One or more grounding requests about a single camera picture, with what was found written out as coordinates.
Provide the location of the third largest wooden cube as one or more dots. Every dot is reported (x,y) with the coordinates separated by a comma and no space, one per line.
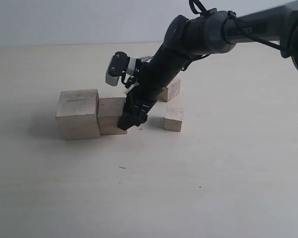
(171,91)

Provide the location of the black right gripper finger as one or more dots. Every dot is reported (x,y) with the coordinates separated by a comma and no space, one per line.
(139,119)

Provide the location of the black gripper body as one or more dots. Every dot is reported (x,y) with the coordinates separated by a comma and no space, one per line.
(153,77)

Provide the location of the second largest wooden cube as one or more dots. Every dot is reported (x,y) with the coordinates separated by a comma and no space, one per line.
(109,112)

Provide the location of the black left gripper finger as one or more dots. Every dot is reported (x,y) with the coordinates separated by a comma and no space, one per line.
(127,118)

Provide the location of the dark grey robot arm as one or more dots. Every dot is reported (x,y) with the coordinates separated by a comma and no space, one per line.
(211,32)

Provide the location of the smallest wooden cube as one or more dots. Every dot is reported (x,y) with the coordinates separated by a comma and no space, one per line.
(173,119)

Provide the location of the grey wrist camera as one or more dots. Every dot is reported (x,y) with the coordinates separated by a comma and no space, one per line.
(124,68)

